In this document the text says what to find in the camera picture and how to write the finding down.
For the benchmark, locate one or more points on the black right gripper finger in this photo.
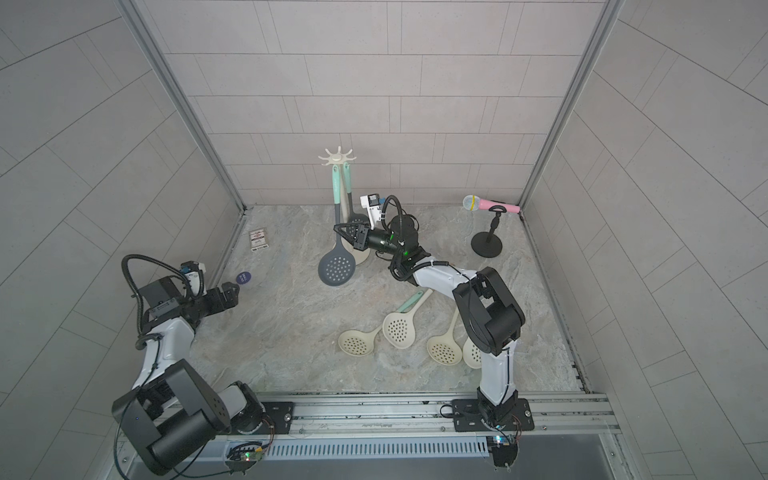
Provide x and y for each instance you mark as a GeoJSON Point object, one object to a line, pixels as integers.
{"type": "Point", "coordinates": [351, 226]}
{"type": "Point", "coordinates": [350, 237]}

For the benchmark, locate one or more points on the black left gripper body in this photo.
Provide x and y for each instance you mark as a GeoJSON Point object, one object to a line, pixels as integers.
{"type": "Point", "coordinates": [212, 302]}

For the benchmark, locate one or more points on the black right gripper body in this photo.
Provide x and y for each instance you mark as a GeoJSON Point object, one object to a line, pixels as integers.
{"type": "Point", "coordinates": [388, 242]}

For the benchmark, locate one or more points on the grey skimmer green handle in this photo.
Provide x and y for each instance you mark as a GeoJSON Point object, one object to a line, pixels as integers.
{"type": "Point", "coordinates": [338, 265]}
{"type": "Point", "coordinates": [351, 204]}

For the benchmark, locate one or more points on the cream utensil rack stand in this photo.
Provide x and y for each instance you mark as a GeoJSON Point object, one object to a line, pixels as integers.
{"type": "Point", "coordinates": [343, 160]}

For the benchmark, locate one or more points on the cream skimmer green handle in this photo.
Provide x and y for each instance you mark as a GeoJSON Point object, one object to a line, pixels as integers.
{"type": "Point", "coordinates": [398, 327]}

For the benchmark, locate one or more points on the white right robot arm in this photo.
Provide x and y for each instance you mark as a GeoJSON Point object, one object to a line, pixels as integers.
{"type": "Point", "coordinates": [491, 316]}

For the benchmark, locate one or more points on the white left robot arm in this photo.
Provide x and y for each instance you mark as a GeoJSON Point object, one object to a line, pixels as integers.
{"type": "Point", "coordinates": [171, 412]}

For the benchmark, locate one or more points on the cream skimmer leftmost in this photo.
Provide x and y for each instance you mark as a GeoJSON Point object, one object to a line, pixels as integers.
{"type": "Point", "coordinates": [357, 343]}

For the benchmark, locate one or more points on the cream skimmer rightmost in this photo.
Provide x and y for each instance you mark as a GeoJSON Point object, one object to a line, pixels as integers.
{"type": "Point", "coordinates": [471, 355]}

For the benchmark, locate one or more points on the purple round sticker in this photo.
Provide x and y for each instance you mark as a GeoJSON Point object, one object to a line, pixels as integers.
{"type": "Point", "coordinates": [243, 278]}

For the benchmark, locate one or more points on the small red white card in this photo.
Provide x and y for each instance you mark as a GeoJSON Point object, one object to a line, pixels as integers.
{"type": "Point", "coordinates": [258, 240]}

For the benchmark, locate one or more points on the pink toy microphone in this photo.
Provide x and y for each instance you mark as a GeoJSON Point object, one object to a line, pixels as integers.
{"type": "Point", "coordinates": [475, 203]}

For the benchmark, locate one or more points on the left green circuit board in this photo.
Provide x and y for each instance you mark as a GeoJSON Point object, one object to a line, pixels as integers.
{"type": "Point", "coordinates": [242, 457]}

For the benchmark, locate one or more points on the green circuit board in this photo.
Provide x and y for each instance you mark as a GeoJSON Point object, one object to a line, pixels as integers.
{"type": "Point", "coordinates": [242, 457]}
{"type": "Point", "coordinates": [503, 452]}

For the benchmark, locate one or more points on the right green circuit board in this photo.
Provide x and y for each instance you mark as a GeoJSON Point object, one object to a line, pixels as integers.
{"type": "Point", "coordinates": [503, 452]}

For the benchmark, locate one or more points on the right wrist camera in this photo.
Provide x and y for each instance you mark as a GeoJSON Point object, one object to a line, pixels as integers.
{"type": "Point", "coordinates": [372, 205]}

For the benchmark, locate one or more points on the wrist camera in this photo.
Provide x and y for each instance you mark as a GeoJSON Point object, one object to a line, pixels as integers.
{"type": "Point", "coordinates": [195, 274]}
{"type": "Point", "coordinates": [372, 205]}

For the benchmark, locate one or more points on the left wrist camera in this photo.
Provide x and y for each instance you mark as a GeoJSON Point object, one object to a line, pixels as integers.
{"type": "Point", "coordinates": [195, 274]}

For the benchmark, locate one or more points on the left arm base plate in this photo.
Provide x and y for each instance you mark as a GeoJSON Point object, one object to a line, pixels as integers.
{"type": "Point", "coordinates": [273, 417]}

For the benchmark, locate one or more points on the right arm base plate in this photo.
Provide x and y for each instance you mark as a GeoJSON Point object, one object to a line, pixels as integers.
{"type": "Point", "coordinates": [474, 415]}

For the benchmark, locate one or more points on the aluminium mounting rail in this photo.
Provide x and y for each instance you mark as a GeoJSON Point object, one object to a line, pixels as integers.
{"type": "Point", "coordinates": [406, 426]}

